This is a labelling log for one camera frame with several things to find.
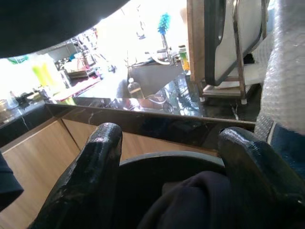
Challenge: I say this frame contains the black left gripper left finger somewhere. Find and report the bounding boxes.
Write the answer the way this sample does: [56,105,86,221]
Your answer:
[29,122,123,229]

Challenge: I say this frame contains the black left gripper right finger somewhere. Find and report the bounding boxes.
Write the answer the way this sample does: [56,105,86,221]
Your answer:
[217,126,305,229]

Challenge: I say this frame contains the black clothes pile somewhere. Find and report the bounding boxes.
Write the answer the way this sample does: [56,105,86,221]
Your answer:
[137,170,240,229]

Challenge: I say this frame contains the person in dark clothes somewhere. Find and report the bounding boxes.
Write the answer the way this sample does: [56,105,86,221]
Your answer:
[0,152,25,212]

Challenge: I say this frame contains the black round bucket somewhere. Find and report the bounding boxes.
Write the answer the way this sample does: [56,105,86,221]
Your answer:
[118,151,226,229]

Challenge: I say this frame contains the black marble countertop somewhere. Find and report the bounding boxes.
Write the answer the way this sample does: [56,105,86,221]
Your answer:
[0,75,256,138]

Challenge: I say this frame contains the yellow-green bottle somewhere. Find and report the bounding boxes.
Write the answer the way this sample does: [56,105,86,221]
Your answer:
[31,60,57,87]

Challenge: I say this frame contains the steel sink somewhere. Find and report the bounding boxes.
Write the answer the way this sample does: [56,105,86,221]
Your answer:
[127,62,192,99]

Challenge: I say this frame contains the white black-rimmed panel on stand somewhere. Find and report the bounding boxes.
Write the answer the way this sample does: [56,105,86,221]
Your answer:
[201,0,268,104]

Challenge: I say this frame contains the green bottle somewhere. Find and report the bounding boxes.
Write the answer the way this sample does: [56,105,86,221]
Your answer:
[179,45,188,72]

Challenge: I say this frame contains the steel faucet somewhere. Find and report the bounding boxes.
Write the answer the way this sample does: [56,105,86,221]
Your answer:
[156,33,178,65]

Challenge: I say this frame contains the wooden board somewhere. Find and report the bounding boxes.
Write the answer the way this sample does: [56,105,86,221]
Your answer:
[186,0,206,83]

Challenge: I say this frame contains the blue bristle brush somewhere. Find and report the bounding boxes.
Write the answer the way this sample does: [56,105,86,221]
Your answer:
[157,13,173,36]

